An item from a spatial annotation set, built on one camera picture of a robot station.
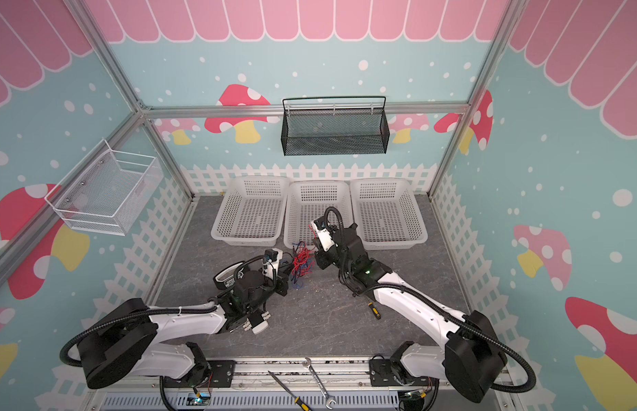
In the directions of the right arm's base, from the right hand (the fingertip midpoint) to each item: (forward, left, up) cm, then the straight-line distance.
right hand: (314, 239), depth 78 cm
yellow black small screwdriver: (-15, -20, -21) cm, 33 cm away
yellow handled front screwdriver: (-39, +4, -22) cm, 45 cm away
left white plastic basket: (+28, +29, -21) cm, 45 cm away
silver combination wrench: (-39, -4, -22) cm, 45 cm away
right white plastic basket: (+28, -30, -21) cm, 47 cm away
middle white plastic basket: (+35, +5, -20) cm, 41 cm away
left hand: (-4, +7, -12) cm, 15 cm away
